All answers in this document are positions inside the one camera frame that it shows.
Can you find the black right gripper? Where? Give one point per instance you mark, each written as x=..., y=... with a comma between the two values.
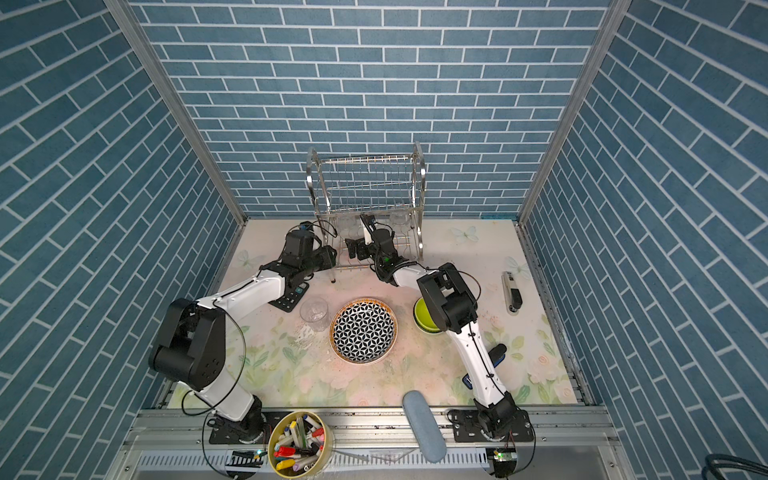
x=353, y=248

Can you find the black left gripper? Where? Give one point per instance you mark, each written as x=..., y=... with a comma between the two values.
x=327, y=258

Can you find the clear pink glass cup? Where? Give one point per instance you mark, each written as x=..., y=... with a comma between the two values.
x=314, y=312

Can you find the white patterned large bowl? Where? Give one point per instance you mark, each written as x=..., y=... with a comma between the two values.
x=364, y=331

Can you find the lime green small bowl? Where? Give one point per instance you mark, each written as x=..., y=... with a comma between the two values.
x=423, y=319

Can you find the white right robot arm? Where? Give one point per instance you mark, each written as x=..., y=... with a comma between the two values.
x=453, y=308

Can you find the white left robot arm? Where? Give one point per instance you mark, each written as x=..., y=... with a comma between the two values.
x=191, y=344

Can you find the steel two-tier dish rack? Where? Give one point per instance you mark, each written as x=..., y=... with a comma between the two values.
x=352, y=194

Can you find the black desk calculator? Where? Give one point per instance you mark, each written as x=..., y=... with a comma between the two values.
x=291, y=297

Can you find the blue card device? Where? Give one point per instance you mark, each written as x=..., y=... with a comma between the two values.
x=467, y=380

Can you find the yellow tin pen holder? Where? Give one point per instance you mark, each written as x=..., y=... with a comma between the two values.
x=300, y=446

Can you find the grey blue oval case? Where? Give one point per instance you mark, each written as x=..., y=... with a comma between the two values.
x=424, y=426

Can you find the aluminium corner frame post left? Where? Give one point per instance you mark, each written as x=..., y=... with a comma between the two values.
x=126, y=20

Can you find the aluminium corner frame post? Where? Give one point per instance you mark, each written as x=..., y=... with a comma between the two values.
x=126, y=20
x=605, y=35

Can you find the aluminium corner frame post right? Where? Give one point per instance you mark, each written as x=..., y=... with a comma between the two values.
x=605, y=35

